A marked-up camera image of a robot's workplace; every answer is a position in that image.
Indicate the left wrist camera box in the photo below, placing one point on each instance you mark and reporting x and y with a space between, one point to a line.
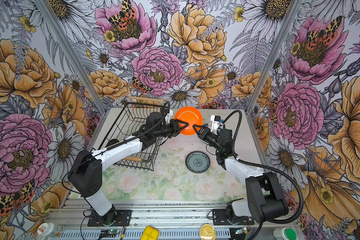
169 116

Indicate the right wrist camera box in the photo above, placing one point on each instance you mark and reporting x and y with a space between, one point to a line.
216 123

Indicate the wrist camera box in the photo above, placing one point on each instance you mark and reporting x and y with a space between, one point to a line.
216 123
169 116

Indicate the black wire dish rack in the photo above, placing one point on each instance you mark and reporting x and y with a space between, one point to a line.
134 126

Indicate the aluminium left corner post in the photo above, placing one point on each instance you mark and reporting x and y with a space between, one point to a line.
63 40

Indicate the yellow plastic block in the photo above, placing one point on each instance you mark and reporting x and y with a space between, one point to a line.
150 233

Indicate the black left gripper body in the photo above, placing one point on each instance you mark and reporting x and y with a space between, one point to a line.
167 129

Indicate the black plate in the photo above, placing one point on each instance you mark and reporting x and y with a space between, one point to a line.
112 142

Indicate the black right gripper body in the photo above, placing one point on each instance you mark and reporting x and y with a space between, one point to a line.
212 139

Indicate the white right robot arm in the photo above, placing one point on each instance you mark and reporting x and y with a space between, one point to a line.
265 199

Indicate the aluminium corner post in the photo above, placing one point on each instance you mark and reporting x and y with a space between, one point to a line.
279 40
63 40

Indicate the round yellow lid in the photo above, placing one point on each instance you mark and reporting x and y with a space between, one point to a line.
207 232

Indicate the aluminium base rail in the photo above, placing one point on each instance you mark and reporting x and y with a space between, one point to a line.
136 214

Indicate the orange plate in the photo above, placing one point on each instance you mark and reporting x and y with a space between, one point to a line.
189 115

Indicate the aluminium right corner post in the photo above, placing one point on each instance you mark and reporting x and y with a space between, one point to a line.
279 40

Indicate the teal patterned plate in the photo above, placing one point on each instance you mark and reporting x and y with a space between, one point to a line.
197 162

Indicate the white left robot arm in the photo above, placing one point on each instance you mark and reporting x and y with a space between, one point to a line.
86 174

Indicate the green white button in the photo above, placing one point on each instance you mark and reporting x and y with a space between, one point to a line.
284 234

